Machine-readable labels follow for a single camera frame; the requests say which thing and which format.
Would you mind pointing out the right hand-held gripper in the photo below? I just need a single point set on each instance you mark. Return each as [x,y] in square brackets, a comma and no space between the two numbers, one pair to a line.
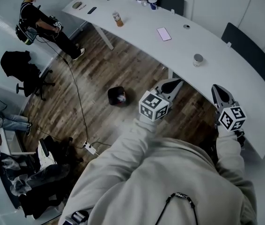
[232,118]

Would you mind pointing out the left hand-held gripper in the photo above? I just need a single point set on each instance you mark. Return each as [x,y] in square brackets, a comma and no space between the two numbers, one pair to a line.
[154,107]

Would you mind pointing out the white paper cup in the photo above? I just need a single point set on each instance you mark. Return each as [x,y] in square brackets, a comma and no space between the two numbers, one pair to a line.
[198,61]

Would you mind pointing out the black trash bin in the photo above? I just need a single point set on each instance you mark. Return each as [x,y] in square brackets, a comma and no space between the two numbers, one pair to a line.
[113,96]

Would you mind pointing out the person's left forearm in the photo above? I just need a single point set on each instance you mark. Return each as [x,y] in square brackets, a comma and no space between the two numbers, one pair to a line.
[132,139]

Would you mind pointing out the person's right forearm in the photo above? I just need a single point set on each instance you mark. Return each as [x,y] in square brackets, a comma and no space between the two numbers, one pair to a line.
[228,149]

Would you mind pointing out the pink smartphone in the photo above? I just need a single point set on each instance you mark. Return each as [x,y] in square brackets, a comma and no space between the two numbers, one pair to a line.
[163,34]

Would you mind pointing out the white desk leg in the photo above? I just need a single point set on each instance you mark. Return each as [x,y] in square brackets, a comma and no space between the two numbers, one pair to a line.
[104,36]

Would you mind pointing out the person's light hoodie torso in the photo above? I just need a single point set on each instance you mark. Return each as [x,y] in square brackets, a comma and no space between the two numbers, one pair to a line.
[170,172]

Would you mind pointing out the blue paper cup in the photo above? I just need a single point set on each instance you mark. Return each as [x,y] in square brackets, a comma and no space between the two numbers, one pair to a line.
[153,5]

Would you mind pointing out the orange drink bottle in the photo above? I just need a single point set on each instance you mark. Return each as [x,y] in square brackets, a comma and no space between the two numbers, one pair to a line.
[118,20]

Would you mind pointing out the white power strip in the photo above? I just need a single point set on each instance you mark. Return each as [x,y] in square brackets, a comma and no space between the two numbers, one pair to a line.
[90,148]

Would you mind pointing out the black smartphone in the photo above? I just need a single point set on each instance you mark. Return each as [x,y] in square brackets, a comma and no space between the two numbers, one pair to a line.
[91,10]

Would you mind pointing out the white pen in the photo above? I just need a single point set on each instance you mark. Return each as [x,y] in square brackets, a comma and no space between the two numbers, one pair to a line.
[82,7]

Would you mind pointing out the black office chair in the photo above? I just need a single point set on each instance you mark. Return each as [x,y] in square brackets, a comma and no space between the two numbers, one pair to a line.
[64,149]
[33,83]

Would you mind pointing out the grey computer mouse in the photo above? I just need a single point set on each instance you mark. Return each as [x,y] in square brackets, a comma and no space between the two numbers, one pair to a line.
[76,5]

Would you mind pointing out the white garment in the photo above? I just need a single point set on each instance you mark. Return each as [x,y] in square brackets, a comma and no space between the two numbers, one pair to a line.
[46,158]

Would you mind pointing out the black waist pack device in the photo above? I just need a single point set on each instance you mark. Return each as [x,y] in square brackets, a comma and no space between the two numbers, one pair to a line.
[78,217]

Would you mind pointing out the black jacket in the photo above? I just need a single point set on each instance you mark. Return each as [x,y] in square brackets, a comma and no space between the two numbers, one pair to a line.
[13,62]

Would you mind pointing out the clear plastic bag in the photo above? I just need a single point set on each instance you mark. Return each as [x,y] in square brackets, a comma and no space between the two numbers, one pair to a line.
[20,184]

